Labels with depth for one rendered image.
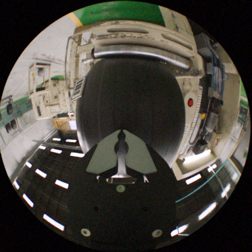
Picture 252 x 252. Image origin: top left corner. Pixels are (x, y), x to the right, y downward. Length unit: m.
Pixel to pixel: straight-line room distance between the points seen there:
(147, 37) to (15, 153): 11.59
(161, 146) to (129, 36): 0.30
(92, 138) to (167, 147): 0.15
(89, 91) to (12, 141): 11.16
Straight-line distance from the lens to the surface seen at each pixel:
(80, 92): 0.19
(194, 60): 0.37
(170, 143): 0.18
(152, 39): 0.29
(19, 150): 11.61
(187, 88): 0.44
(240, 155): 0.67
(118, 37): 0.28
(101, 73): 0.19
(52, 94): 4.55
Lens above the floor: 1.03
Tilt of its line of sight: 27 degrees up
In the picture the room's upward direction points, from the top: 180 degrees clockwise
